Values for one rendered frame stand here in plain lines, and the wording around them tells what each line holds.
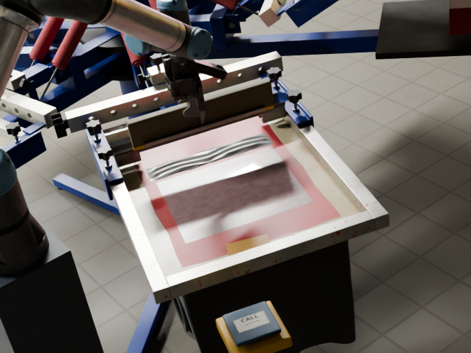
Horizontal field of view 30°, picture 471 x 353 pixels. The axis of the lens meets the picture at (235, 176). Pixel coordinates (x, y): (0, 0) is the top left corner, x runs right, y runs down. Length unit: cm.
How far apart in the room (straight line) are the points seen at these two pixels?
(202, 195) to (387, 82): 253
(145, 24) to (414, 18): 139
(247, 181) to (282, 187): 10
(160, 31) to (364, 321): 163
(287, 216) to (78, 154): 248
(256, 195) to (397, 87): 246
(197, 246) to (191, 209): 16
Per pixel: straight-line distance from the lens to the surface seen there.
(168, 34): 201
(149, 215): 229
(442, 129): 428
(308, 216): 218
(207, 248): 213
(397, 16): 315
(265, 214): 221
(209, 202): 229
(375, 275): 345
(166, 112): 235
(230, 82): 272
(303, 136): 244
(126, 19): 191
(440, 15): 313
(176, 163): 246
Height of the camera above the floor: 226
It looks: 34 degrees down
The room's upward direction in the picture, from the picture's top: 10 degrees counter-clockwise
